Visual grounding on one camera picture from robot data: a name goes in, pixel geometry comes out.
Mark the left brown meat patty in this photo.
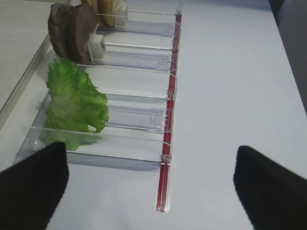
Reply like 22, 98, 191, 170
47, 3, 74, 59

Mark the cream metal serving tray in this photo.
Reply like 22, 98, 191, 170
0, 0, 53, 126

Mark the left golden bun half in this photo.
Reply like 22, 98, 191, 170
81, 0, 98, 11

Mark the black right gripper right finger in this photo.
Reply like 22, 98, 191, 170
233, 146, 307, 230

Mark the white pusher block near buns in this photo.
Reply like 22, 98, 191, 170
115, 3, 128, 27

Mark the red rack rail strip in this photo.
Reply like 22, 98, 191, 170
156, 3, 183, 213

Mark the clear acrylic right rack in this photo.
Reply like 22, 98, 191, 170
15, 0, 182, 170

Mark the right brown meat patty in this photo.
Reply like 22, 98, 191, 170
68, 4, 97, 64

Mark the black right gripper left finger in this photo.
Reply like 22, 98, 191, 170
0, 142, 69, 230

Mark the brown meat patty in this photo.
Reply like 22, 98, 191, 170
47, 3, 74, 59
68, 4, 97, 64

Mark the green lettuce leaf in rack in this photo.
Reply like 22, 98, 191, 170
40, 59, 109, 150

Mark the white pusher block near patties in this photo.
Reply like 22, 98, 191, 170
87, 34, 107, 62

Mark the golden bun half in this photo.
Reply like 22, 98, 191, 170
81, 0, 98, 11
98, 0, 126, 27

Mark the right golden bun half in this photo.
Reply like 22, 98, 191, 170
98, 0, 126, 27

